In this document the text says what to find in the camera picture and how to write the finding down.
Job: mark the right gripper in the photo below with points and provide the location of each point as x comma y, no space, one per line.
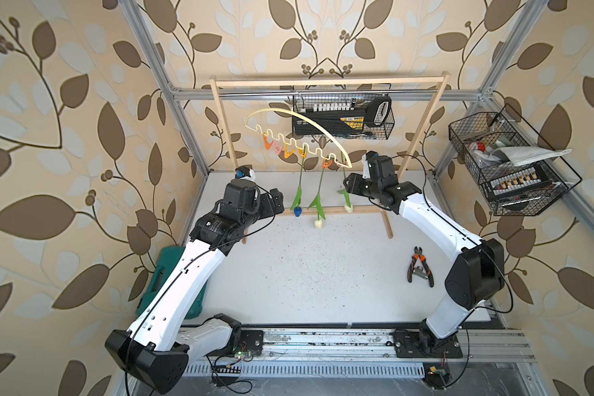
355,183

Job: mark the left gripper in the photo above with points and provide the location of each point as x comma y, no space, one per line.
267,200

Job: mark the white tulip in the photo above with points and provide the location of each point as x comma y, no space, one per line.
317,204
347,206

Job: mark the blue tulip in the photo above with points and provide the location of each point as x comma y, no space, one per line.
296,204

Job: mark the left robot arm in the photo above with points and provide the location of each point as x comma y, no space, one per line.
154,350

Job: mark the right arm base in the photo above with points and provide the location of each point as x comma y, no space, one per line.
422,344

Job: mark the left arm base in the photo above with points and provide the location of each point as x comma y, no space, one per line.
249,342

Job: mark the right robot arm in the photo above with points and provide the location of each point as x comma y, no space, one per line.
477,265

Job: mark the pink clip left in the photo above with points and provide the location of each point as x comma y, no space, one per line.
277,148

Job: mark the black yellow tool case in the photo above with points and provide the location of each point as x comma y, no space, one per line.
336,121

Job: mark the orange black pliers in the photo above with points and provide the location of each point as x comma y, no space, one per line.
418,267

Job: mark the green tool case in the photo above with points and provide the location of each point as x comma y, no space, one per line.
167,261

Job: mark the white paper in basket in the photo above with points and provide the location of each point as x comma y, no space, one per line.
524,155

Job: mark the bit set box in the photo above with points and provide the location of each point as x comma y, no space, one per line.
518,183

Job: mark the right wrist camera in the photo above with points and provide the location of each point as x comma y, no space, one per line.
368,161

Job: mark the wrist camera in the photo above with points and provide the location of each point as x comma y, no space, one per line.
245,173
368,161

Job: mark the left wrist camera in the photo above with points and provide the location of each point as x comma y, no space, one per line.
245,173

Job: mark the right wire basket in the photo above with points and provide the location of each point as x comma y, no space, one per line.
476,136

